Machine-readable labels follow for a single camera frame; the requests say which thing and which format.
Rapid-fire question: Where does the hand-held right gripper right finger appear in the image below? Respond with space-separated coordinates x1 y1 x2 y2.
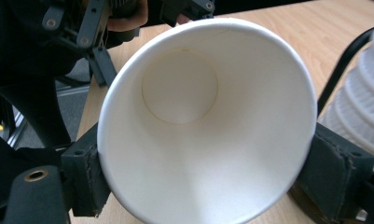
298 122 374 222

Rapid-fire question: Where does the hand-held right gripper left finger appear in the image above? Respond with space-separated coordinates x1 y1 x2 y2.
62 123 112 217

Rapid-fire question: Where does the stack of paper cups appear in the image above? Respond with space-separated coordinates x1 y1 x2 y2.
319 24 374 175

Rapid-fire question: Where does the black cup holder stand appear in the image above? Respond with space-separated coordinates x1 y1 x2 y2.
288 26 374 224

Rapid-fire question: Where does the blue white paper cup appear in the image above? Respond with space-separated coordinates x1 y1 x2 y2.
96 17 319 224

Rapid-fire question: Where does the metal floor rail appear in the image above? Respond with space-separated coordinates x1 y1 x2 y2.
6 110 30 147

